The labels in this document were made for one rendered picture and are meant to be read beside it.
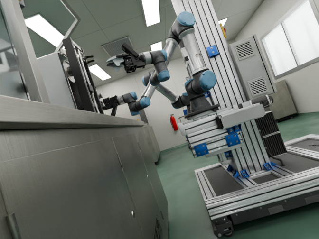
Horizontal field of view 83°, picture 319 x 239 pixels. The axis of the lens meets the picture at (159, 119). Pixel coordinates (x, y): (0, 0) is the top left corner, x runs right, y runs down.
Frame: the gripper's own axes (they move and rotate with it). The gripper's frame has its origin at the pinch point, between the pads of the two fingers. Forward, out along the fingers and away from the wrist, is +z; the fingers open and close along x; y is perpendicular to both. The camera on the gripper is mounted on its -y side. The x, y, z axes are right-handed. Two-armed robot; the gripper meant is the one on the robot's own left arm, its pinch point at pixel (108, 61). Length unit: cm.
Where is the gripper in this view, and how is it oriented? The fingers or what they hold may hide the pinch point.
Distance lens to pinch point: 110.2
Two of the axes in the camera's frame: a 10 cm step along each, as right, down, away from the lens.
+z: -8.9, 2.9, -3.5
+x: -2.7, 2.8, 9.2
